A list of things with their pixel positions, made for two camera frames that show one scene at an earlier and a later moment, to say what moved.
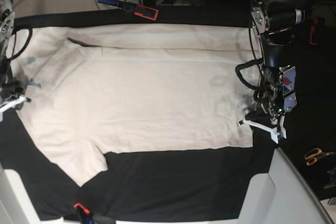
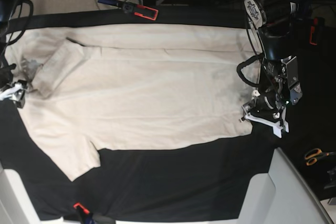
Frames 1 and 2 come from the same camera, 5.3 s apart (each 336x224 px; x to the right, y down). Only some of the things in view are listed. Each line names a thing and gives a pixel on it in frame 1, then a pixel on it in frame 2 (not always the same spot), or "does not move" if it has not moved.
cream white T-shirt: [88, 91] does not move
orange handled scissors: [312, 155] does not move
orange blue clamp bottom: [87, 217] does not move
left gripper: [10, 93] to [6, 77]
